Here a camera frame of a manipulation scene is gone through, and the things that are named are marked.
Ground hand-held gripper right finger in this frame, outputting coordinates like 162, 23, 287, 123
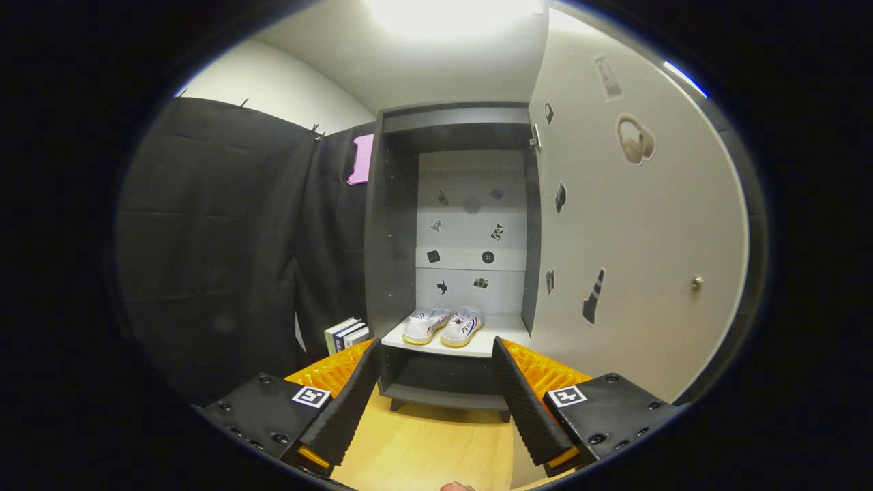
491, 336, 686, 478

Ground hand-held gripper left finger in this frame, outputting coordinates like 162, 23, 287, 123
194, 339, 383, 478

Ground white canvas shoe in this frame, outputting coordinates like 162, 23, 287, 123
402, 308, 452, 346
439, 307, 486, 349

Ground light grey shoe cabinet door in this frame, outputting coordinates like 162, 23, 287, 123
510, 5, 751, 489

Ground light grey cabinet shelf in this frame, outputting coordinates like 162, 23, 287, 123
381, 315, 531, 359

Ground dark blue spine book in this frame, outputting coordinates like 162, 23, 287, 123
333, 321, 366, 353

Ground green spine book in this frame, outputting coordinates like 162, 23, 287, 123
324, 317, 361, 355

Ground black backdrop cloth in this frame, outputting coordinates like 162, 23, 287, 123
116, 95, 377, 410

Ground large ceiling light panel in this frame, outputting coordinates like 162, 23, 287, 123
365, 0, 546, 38

